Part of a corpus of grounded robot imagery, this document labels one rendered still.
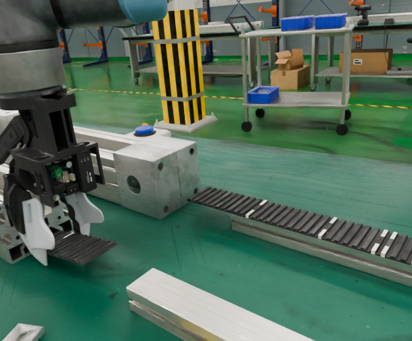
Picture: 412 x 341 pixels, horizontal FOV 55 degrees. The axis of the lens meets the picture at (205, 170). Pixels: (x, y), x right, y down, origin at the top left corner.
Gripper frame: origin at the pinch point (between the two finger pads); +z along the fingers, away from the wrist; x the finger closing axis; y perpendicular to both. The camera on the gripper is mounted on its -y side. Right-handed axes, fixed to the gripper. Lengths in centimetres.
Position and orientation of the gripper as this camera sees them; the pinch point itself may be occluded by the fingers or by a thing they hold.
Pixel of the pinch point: (61, 243)
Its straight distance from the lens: 55.7
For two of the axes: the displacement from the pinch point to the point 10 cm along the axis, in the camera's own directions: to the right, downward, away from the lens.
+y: 7.8, 1.7, -6.0
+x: 6.1, -3.4, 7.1
